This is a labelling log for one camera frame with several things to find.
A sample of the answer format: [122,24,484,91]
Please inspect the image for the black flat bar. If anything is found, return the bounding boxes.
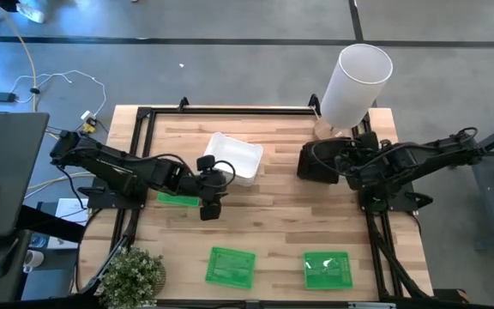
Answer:
[15,204,86,245]

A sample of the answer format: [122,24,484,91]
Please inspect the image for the white lamp wooden base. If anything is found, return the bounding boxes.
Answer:
[314,42,395,141]

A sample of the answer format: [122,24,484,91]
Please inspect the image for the cream floor cable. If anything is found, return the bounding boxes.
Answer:
[24,171,96,193]

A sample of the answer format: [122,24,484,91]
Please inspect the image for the white floor cable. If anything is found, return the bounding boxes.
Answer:
[10,70,107,119]

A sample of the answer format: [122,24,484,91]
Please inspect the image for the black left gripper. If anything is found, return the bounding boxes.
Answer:
[195,154,230,222]

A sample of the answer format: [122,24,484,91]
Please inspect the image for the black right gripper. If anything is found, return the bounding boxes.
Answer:
[336,131,382,192]

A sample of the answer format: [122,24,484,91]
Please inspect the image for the person's white shoe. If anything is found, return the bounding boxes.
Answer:
[15,2,45,25]

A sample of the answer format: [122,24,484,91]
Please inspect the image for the white paper sheets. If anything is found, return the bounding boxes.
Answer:
[47,197,90,250]

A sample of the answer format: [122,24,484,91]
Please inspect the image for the green mesh basket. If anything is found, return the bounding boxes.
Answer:
[156,191,201,208]
[205,246,257,290]
[303,251,354,290]

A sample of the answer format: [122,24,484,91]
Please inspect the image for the black computer mouse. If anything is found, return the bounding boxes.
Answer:
[0,237,20,279]

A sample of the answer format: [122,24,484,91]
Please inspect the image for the yellow floor cable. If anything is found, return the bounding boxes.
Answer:
[0,0,98,142]

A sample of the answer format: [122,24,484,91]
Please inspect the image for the dark grey desk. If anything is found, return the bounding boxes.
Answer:
[0,112,51,239]

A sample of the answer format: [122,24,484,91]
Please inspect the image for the potted plant white flowers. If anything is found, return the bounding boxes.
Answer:
[93,246,167,309]

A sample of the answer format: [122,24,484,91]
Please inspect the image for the white mug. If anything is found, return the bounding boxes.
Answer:
[22,249,45,274]

